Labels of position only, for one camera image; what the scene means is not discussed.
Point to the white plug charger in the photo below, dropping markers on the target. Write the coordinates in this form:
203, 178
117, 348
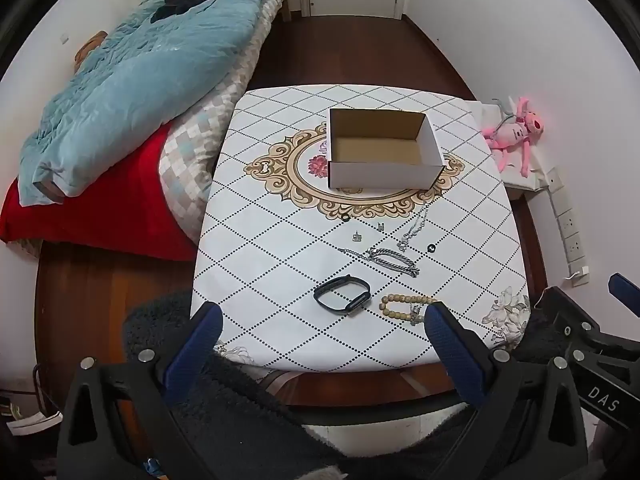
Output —
581, 276

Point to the checkered bed sheet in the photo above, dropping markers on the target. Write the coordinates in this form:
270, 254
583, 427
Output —
200, 150

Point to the white wall outlet plate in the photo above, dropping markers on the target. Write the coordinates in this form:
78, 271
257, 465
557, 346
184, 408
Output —
561, 201
567, 222
573, 245
554, 178

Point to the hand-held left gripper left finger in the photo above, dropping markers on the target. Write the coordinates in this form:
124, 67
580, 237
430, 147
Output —
195, 345

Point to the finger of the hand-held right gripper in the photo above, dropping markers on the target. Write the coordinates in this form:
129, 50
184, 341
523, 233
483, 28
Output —
575, 317
625, 292

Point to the white diamond-pattern tablecloth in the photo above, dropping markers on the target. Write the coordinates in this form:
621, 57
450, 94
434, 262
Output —
260, 240

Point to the pink plush toy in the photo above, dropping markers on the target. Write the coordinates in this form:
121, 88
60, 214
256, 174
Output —
515, 132

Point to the brown cushion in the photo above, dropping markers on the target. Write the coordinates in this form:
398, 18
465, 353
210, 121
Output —
87, 47

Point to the wooden bed frame leg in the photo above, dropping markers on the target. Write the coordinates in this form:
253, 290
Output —
287, 12

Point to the white cardboard box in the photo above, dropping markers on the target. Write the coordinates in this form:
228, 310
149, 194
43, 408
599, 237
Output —
380, 175

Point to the grey clothes hanger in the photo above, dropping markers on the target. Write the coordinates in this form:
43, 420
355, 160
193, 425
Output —
500, 106

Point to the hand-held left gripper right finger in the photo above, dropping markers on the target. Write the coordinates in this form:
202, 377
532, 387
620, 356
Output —
452, 345

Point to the black fitness band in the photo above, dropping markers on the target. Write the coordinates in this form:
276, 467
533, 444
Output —
357, 304

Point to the red blanket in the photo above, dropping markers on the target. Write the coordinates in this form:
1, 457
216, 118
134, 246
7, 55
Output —
125, 200

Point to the white sneaker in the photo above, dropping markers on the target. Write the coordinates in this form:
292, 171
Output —
35, 420

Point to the light blue quilt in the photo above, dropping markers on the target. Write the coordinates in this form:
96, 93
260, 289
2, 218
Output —
150, 75

